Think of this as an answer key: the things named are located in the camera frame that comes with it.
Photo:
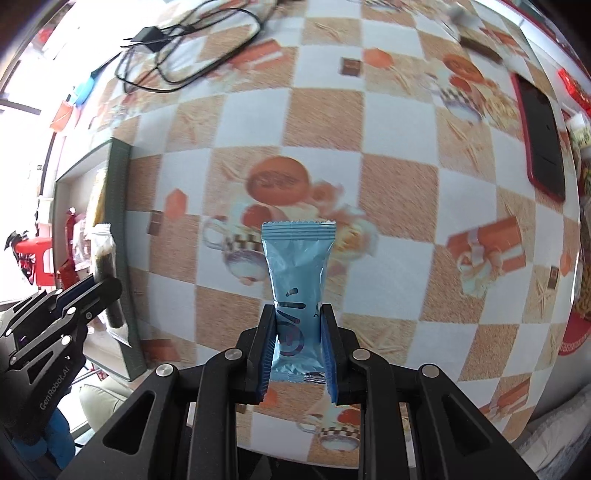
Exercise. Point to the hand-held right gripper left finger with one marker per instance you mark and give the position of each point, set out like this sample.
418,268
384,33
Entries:
268,355

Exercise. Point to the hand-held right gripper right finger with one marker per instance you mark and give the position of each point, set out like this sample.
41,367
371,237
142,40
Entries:
328,360

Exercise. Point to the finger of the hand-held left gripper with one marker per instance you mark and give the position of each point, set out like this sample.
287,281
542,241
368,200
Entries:
104,293
60,297

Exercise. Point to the dark snack packet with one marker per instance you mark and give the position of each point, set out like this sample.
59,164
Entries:
104,254

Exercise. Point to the blue snack packet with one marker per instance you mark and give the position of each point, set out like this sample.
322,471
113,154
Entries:
295,267

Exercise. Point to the green box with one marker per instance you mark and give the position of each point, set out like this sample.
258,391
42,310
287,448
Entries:
117,194

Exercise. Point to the red plastic stool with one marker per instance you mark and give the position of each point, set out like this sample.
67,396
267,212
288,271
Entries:
34,258

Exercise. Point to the clear snack packet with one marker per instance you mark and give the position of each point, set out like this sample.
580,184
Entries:
81,244

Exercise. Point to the beige cushion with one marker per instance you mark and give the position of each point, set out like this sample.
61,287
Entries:
108,401

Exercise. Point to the yellow snack packet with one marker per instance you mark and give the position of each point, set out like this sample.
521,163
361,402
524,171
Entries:
98,198

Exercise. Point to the orange plastic item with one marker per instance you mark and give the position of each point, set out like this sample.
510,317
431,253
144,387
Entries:
62,115

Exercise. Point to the blue plastic item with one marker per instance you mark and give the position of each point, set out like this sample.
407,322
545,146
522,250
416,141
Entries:
85,90

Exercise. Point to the white cushion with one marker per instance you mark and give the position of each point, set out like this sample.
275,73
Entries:
554,429

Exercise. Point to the red round mat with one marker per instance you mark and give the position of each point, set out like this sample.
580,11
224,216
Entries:
577,337

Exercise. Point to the black charger adaptor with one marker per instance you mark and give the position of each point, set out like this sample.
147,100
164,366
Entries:
147,38

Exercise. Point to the phone in red case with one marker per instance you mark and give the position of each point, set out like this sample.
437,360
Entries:
542,134

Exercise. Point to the brown snack bar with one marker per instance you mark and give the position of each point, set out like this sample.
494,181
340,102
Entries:
480,48

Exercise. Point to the shiny red packet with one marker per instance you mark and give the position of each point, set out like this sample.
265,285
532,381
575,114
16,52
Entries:
575,87

